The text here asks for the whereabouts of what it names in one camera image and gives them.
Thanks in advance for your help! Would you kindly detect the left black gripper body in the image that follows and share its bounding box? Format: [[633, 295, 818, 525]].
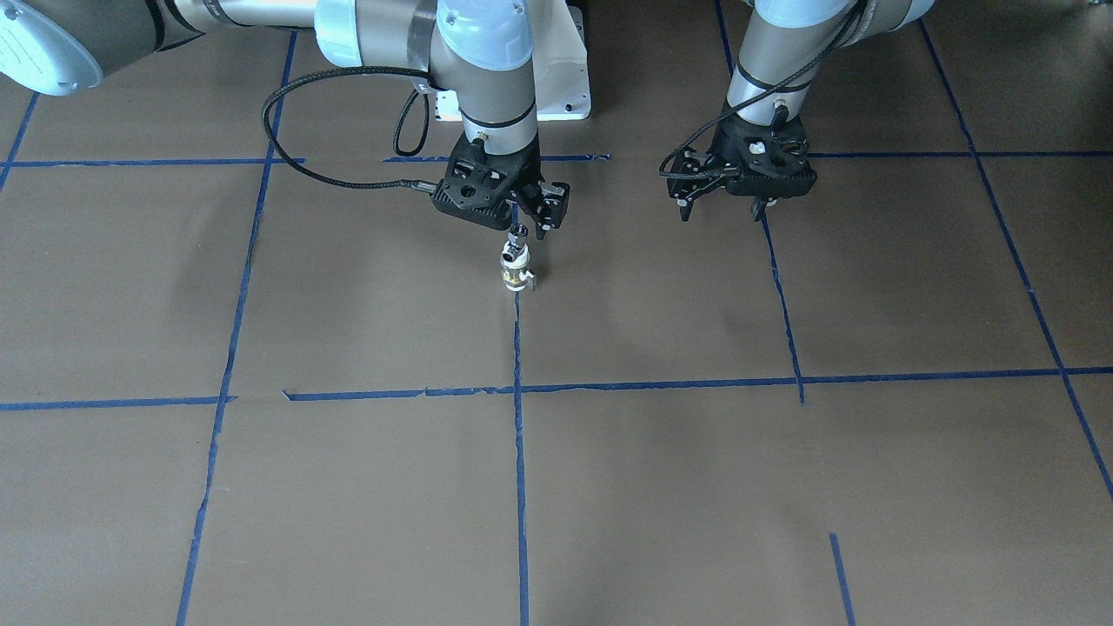
[[673, 110, 817, 199]]

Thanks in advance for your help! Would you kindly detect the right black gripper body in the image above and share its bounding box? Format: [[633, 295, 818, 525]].
[[430, 135, 543, 229]]

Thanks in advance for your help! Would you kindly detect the chrome pipe fitting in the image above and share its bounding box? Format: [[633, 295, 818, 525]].
[[501, 224, 529, 267]]

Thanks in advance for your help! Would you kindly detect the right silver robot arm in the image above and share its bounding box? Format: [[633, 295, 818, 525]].
[[3, 1, 571, 238]]

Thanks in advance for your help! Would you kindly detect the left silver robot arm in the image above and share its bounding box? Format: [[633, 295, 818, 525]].
[[659, 1, 933, 221]]

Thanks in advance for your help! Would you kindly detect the white column with base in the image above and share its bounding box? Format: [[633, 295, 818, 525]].
[[437, 1, 592, 120]]

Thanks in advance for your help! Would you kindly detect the black camera cable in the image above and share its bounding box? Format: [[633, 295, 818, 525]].
[[262, 66, 444, 192], [658, 0, 870, 182]]

